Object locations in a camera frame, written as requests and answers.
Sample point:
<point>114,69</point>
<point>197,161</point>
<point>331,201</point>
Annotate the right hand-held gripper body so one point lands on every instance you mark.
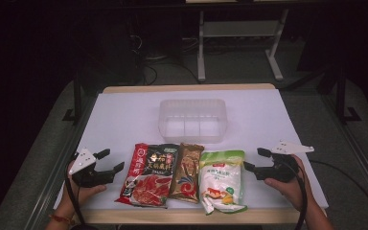
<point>276,169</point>

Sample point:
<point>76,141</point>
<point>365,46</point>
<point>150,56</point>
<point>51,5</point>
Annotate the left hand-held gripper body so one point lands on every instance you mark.
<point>91,177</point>

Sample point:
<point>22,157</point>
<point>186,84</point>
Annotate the white and green packet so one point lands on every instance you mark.
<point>222,182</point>

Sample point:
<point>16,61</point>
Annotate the red and black seasoning packet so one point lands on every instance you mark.
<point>150,179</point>

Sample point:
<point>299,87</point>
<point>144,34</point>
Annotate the brown and gold packet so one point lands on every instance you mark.
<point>188,174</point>

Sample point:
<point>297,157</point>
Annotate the clear plastic container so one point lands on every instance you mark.
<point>192,127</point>

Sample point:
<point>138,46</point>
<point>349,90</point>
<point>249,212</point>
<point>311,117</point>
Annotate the person's left hand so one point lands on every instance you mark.
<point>86,193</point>

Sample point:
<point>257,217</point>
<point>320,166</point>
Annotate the person's right hand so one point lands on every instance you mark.
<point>287,190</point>

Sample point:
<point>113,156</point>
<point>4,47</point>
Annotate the white table board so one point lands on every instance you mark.
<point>124,115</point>

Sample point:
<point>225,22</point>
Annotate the black metal stand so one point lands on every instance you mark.
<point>341,96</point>
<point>77,102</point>

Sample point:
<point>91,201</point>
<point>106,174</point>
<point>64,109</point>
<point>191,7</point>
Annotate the white metal stand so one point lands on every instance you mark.
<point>201,48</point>

